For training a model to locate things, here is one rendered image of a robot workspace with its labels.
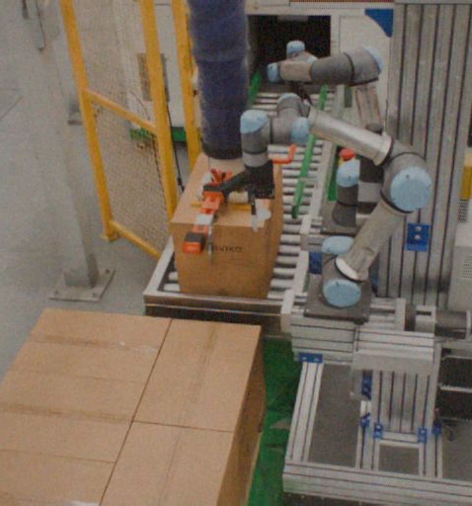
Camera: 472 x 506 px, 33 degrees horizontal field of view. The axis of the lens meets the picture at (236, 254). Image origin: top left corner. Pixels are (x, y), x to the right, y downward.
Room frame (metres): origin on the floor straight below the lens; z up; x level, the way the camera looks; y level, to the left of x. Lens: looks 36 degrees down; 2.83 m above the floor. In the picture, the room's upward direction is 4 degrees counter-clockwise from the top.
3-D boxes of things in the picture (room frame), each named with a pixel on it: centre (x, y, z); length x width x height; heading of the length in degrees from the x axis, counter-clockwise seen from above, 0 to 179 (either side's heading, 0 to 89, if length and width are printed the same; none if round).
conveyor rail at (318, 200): (3.78, -0.50, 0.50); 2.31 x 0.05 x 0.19; 166
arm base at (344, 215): (2.64, -0.47, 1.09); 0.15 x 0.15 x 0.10
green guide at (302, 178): (4.14, -0.53, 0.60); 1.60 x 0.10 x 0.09; 166
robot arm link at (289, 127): (2.06, -0.18, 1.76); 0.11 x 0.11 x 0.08; 84
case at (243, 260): (3.08, 0.01, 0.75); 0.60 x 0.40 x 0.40; 167
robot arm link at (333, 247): (2.15, -0.35, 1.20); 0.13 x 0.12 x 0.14; 174
